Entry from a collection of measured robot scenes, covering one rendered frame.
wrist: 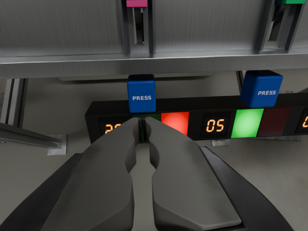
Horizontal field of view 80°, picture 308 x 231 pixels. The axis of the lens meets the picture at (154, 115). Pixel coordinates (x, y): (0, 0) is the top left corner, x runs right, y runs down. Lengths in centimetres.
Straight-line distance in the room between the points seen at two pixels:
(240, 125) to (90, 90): 82
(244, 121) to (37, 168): 89
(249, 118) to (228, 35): 9
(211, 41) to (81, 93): 85
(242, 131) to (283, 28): 11
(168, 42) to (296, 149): 99
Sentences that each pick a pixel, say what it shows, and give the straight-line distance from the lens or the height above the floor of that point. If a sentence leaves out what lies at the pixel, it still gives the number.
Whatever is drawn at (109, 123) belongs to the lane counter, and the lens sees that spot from 20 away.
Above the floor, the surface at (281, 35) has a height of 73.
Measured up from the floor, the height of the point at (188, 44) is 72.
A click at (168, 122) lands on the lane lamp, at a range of 20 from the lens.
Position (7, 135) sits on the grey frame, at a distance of 65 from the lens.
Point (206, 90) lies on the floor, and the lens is 97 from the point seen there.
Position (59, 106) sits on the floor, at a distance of 99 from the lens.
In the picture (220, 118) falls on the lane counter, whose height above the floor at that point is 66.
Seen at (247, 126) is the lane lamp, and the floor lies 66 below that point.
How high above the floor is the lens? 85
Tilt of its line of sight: 75 degrees down
